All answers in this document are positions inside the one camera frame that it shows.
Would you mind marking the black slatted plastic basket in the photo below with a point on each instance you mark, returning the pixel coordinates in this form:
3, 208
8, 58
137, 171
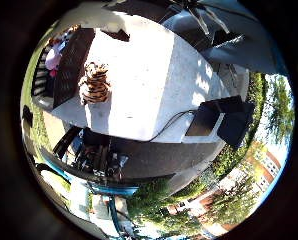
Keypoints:
72, 63

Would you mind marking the striped tiger plush toy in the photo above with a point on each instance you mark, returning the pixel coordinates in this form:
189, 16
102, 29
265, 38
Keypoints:
95, 85

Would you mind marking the green hedge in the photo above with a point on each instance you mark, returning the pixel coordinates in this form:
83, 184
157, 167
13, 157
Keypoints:
229, 156

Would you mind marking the green tree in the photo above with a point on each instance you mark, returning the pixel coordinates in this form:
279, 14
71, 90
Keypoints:
280, 110
232, 203

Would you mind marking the red brick building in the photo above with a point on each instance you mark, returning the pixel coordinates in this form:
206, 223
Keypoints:
267, 166

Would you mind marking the orange dog plush toy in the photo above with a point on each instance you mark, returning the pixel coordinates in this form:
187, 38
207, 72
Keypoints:
55, 40

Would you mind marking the pink and white plush toy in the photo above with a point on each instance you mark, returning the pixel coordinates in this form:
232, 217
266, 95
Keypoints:
53, 58

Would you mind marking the black robot mount with tag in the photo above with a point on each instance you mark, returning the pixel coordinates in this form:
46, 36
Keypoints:
95, 153

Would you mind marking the black laptop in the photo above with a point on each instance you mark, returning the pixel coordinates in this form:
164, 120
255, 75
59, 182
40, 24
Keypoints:
202, 121

